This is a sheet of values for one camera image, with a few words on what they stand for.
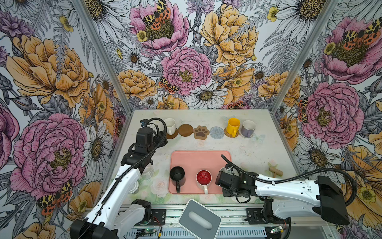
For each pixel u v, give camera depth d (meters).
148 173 0.82
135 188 0.76
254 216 0.74
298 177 0.46
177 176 0.85
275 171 0.88
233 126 1.01
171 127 0.99
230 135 1.06
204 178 0.85
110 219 0.40
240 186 0.56
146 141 0.57
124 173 0.48
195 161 0.94
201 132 1.09
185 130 1.09
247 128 1.04
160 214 0.75
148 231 0.71
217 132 1.08
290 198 0.47
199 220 0.72
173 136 1.05
